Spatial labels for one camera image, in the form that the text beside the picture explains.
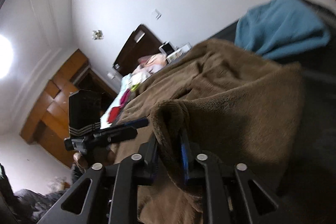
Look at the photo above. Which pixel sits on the bedside lamp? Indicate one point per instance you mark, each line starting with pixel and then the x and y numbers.
pixel 111 75

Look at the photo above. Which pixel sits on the wooden wardrobe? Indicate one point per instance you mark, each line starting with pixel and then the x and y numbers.
pixel 47 122

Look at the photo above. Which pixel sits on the person's left hand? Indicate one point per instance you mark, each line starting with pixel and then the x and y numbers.
pixel 105 160

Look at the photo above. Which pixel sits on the blue knit sweater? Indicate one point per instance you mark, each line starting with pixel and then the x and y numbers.
pixel 281 28

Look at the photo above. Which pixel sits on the magenta garment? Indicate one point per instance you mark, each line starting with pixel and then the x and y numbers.
pixel 124 98

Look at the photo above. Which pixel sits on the wall decoration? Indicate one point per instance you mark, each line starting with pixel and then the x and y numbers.
pixel 97 35

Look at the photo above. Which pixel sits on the white bedding pile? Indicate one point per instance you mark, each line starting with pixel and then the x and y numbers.
pixel 130 81

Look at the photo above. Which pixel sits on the black bed cover sheet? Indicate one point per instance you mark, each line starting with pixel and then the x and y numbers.
pixel 305 192

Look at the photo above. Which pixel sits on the brown fleece jacket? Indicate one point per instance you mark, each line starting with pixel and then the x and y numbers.
pixel 233 103

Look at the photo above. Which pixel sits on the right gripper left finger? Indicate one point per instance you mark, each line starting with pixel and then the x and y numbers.
pixel 107 194

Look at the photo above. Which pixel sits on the red garment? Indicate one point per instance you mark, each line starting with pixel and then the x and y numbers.
pixel 113 114

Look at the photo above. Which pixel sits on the pink striped pillow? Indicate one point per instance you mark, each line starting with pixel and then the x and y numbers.
pixel 152 63

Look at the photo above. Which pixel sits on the white tablet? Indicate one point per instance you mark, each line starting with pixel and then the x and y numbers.
pixel 167 48

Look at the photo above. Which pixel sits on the dark wooden headboard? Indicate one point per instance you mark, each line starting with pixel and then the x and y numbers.
pixel 142 42

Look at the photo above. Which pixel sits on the black puffer jacket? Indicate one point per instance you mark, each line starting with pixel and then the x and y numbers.
pixel 31 206

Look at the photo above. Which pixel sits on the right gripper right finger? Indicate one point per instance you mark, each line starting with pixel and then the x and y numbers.
pixel 231 194

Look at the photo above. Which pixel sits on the photo collage frame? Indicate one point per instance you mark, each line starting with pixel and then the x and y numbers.
pixel 178 53

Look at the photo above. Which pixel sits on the white wall switch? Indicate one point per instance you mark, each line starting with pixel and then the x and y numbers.
pixel 157 15

